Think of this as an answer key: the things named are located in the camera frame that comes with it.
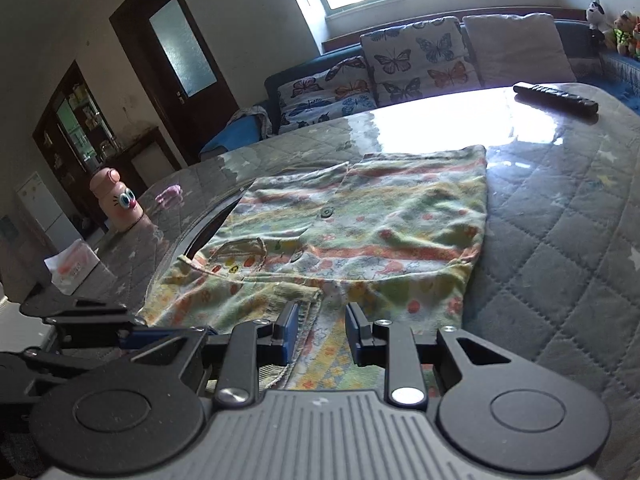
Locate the square butterfly print cushion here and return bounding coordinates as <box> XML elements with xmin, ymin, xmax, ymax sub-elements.
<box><xmin>360</xmin><ymin>16</ymin><xmax>483</xmax><ymax>108</ymax></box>

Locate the white refrigerator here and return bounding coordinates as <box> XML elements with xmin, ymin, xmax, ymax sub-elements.
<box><xmin>15</xmin><ymin>170</ymin><xmax>83</xmax><ymax>261</ymax></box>

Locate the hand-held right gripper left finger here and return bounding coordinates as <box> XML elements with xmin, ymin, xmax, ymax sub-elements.
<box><xmin>127</xmin><ymin>302</ymin><xmax>301</xmax><ymax>408</ymax></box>

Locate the long butterfly print cushion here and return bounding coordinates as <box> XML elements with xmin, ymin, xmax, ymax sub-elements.
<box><xmin>277</xmin><ymin>56</ymin><xmax>378</xmax><ymax>133</ymax></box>

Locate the tissue box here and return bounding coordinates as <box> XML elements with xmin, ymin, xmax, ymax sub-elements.
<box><xmin>44</xmin><ymin>239</ymin><xmax>101</xmax><ymax>295</ymax></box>

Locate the pink bottle with face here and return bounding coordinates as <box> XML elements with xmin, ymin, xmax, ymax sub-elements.
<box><xmin>90</xmin><ymin>167</ymin><xmax>146</xmax><ymax>233</ymax></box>

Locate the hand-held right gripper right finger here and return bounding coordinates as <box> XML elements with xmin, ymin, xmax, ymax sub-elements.
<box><xmin>345</xmin><ymin>301</ymin><xmax>513</xmax><ymax>407</ymax></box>

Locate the dark wooden door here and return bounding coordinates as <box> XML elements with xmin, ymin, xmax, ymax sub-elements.
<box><xmin>109</xmin><ymin>0</ymin><xmax>240</xmax><ymax>161</ymax></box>

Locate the black and white plush toy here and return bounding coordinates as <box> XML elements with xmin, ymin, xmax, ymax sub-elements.
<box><xmin>586</xmin><ymin>0</ymin><xmax>608</xmax><ymax>46</ymax></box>

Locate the blue blanket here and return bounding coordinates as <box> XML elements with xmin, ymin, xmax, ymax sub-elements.
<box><xmin>200</xmin><ymin>115</ymin><xmax>266</xmax><ymax>161</ymax></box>

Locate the plain beige cushion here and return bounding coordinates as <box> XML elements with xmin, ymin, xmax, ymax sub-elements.
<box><xmin>462</xmin><ymin>12</ymin><xmax>578</xmax><ymax>88</ymax></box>

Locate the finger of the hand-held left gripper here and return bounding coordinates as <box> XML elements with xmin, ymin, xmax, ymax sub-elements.
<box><xmin>20</xmin><ymin>299</ymin><xmax>138</xmax><ymax>333</ymax></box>
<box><xmin>117</xmin><ymin>327</ymin><xmax>157</xmax><ymax>351</ymax></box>

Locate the floral green children's shirt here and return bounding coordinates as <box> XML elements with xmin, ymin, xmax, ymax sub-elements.
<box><xmin>137</xmin><ymin>145</ymin><xmax>488</xmax><ymax>391</ymax></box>

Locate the blue sofa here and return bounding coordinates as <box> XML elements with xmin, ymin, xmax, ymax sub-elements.
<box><xmin>200</xmin><ymin>12</ymin><xmax>640</xmax><ymax>161</ymax></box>

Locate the grey cloth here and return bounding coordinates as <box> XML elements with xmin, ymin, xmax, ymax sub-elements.
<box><xmin>230</xmin><ymin>107</ymin><xmax>273</xmax><ymax>136</ymax></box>

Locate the dark wooden cabinet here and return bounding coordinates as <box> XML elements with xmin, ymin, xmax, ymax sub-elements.
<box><xmin>32</xmin><ymin>60</ymin><xmax>181</xmax><ymax>241</ymax></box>

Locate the brown bear plush toy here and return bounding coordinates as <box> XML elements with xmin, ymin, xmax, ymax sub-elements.
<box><xmin>612</xmin><ymin>9</ymin><xmax>636</xmax><ymax>56</ymax></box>

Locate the black remote control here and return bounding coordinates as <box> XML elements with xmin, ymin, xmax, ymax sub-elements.
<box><xmin>513</xmin><ymin>81</ymin><xmax>599</xmax><ymax>118</ymax></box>

